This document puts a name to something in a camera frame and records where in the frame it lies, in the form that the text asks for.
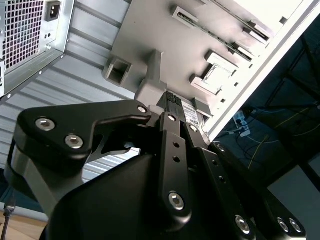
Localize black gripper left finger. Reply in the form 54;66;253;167
4;91;194;224

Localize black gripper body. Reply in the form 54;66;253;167
41;124;225;240

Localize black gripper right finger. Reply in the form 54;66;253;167
174;95;308;240

